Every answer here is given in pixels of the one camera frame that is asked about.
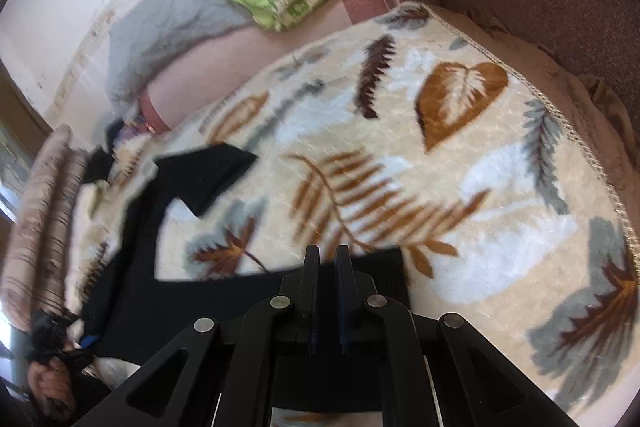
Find grey blanket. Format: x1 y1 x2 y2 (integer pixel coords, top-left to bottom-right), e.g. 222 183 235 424
107 0 256 108

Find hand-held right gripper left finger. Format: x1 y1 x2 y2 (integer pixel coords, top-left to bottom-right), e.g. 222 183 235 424
72 246 320 427

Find pile of dark clothes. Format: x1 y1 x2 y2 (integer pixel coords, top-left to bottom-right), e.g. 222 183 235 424
86 119 132 184

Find person's left hand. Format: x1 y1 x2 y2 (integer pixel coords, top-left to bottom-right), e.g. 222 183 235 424
25 359 77 414

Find wooden door with glass panels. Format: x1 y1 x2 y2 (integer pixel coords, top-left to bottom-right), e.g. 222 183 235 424
0 67 51 228

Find pink mattress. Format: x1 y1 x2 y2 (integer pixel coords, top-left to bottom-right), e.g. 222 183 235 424
142 0 401 134

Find leaf print blanket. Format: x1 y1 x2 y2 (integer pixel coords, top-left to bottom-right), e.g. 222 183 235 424
70 1 640 427

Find multicoloured cloth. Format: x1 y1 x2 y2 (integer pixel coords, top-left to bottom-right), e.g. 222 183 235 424
120 107 157 138

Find black pants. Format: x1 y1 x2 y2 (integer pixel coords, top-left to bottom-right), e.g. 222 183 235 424
82 142 412 413

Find beige sheet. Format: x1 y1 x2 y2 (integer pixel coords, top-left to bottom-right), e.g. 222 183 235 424
435 4 640 218

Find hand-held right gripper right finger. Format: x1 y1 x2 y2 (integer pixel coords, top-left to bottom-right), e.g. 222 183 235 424
335 246 576 427

